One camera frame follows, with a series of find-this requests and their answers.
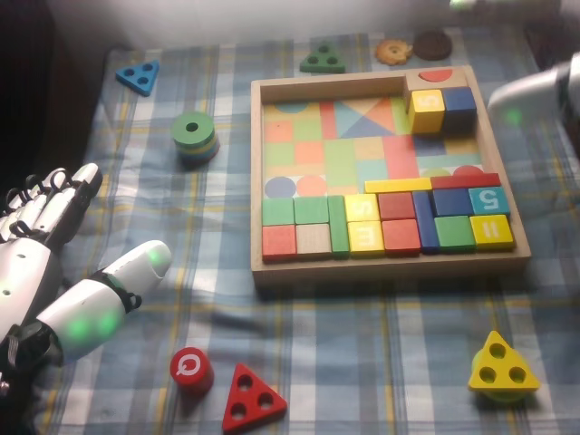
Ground yellow triangle three holes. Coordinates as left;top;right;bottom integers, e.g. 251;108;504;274
467;330;541;393

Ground red triangle three holes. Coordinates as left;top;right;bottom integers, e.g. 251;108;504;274
221;362;289;434

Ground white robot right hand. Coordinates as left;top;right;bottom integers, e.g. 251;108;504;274
448;0;580;132

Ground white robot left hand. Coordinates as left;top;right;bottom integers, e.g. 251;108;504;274
0;161;173;366

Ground wooden puzzle tray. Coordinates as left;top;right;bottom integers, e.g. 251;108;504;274
249;64;532;287

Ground yellow ring disc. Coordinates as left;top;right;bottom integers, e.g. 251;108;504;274
174;136;218;155

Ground dark blue cube block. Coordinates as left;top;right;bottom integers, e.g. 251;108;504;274
441;86;479;133

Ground yellow cube block with five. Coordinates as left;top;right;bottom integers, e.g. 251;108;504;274
407;88;446;134

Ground tan flower-shaped disc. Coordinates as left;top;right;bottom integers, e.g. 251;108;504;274
374;38;414;66

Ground green triangle three holes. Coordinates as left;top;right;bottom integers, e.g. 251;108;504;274
299;41;347;73

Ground blue plaid table cloth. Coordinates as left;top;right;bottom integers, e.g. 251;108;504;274
31;24;580;435

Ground blue ring disc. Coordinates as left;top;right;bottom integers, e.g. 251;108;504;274
177;143;221;163

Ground blue triangle three holes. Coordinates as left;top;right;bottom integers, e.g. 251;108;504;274
114;59;161;98

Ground dark brown round disc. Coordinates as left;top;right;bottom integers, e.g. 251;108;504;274
412;29;453;61

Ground green ring disc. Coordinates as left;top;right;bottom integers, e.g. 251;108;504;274
170;111;216;150

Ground red cylinder with letter Q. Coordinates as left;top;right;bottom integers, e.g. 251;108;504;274
169;346;215;394

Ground natural wood block red semicircle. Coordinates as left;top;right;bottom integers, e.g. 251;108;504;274
404;66;469;94

